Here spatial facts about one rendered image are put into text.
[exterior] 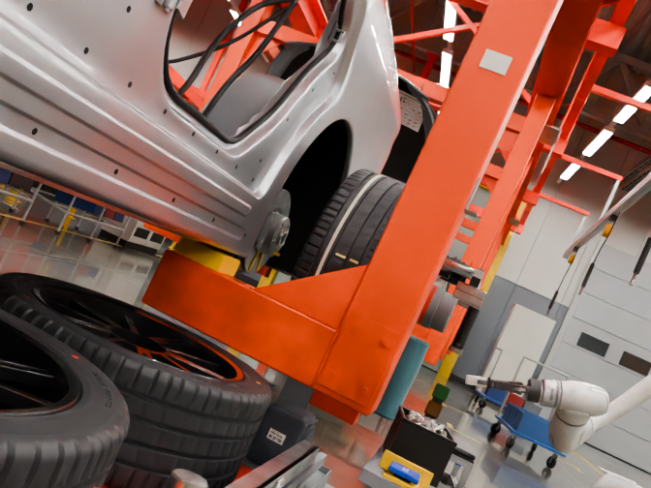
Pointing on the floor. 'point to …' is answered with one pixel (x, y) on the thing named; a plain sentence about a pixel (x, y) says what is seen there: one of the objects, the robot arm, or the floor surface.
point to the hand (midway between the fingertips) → (477, 381)
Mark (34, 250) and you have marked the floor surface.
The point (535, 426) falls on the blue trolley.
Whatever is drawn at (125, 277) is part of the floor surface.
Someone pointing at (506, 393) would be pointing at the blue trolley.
